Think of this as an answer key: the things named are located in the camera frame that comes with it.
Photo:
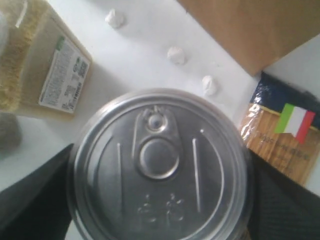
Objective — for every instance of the yellow millet bottle white cap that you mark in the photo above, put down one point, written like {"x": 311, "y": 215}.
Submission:
{"x": 43, "y": 66}

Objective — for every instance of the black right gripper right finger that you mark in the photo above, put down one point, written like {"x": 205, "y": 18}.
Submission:
{"x": 279, "y": 208}

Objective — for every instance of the white paper ball lower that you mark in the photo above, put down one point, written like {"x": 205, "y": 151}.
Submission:
{"x": 115, "y": 19}

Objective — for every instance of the white paper ball upper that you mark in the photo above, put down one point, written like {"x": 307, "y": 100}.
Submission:
{"x": 176, "y": 55}

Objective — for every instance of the white paper ball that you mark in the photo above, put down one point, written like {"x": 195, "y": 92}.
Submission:
{"x": 176, "y": 55}
{"x": 115, "y": 19}
{"x": 209, "y": 85}

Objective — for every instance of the dark jar with metal lid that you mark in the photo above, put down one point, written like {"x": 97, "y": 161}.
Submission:
{"x": 160, "y": 164}

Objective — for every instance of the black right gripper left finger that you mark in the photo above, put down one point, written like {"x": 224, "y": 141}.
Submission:
{"x": 36, "y": 207}

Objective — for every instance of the spaghetti packet with Italian flag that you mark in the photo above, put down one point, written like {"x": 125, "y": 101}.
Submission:
{"x": 282, "y": 126}

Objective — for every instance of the white paper ball right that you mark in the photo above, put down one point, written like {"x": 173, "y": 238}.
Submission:
{"x": 209, "y": 85}

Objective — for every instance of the brown paper bag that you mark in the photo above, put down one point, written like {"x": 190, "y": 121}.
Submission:
{"x": 257, "y": 33}

